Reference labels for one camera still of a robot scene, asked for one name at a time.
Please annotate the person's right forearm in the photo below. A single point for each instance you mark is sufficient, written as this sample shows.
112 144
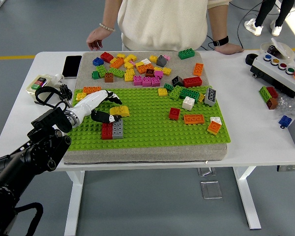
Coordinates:
111 14

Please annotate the person's left forearm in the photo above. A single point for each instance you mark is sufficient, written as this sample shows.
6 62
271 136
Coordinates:
217 22

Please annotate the clear floor plate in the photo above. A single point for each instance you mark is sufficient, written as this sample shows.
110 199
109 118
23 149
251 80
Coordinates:
206 171
211 190

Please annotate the black smartphone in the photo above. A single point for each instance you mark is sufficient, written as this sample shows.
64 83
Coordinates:
72 66

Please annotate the table height control panel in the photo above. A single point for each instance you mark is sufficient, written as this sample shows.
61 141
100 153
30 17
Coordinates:
291 168

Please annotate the dark brown toy brick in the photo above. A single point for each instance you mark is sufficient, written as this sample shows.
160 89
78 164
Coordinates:
149 72

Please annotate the long grey toy brick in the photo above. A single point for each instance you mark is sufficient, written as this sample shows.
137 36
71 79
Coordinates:
117 130

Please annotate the black sloped brick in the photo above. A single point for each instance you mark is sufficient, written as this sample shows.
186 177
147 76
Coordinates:
178 81

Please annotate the small green toy brick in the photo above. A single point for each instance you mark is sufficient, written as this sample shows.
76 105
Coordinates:
168 87
96 75

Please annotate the cream switch box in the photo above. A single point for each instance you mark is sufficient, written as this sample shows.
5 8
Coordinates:
39 82

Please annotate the clear plastic bag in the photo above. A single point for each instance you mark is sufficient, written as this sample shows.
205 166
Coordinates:
290 105

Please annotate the orange and yellow brick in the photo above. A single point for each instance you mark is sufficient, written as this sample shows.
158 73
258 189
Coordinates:
214 127

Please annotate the clear lidded plastic container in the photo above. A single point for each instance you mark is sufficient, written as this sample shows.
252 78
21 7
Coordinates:
285 50

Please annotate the dark grey sloped brick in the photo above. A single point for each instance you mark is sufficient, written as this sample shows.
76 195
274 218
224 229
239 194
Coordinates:
161 61

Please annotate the black tape roll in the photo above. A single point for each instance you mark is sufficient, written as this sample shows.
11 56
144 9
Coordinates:
249 60

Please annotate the small pink toy brick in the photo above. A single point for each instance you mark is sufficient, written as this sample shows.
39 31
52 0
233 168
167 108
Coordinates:
167 57

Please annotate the white table leg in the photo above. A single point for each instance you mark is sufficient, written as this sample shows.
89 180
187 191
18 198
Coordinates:
247 196
73 201

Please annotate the yellow toy brick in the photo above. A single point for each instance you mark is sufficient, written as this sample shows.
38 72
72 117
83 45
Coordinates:
80 96
129 65
201 98
129 75
130 58
166 71
153 59
139 65
121 56
157 68
162 92

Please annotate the person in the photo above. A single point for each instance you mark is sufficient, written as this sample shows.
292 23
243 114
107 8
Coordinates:
162 22
261 12

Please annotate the black gear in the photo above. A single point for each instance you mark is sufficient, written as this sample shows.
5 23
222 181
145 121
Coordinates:
66 91

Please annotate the white button control box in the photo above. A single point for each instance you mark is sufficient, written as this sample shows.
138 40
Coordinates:
277 76

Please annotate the small white fitting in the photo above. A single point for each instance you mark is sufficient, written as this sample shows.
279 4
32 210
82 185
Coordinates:
59 78

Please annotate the dark green toy brick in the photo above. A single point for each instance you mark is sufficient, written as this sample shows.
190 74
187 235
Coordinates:
189 94
186 54

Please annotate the yellow curved brick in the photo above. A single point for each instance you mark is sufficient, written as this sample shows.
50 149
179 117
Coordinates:
120 111

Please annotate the grey hollow toy brick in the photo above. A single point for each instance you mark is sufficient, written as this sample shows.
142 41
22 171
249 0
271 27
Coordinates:
210 97

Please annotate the person's left hand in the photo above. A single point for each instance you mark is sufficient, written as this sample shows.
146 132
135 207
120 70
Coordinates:
229 48

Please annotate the person's right hand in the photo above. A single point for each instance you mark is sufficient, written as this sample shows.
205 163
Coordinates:
97 38

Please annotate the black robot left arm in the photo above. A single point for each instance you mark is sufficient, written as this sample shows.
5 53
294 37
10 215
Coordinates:
51 118

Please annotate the long red toy brick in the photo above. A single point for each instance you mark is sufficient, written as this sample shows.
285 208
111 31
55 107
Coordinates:
107 131

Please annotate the orange toy brick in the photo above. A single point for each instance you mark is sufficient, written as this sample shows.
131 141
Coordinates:
141 68
198 69
193 119
117 63
91 89

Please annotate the light green toy brick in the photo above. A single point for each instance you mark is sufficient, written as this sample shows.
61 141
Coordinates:
102 71
116 72
175 93
264 93

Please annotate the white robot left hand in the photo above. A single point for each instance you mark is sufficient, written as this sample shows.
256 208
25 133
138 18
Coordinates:
93 98

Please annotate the black smartwatch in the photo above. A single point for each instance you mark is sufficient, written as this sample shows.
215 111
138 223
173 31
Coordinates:
220 41

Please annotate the blue toy brick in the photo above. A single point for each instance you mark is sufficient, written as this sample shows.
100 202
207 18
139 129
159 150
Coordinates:
98 61

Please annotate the green studded baseplate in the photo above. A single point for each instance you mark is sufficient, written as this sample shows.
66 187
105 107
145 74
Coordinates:
150 134

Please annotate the white toy brick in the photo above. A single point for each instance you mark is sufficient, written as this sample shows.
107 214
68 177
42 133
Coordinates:
146 61
188 103
216 119

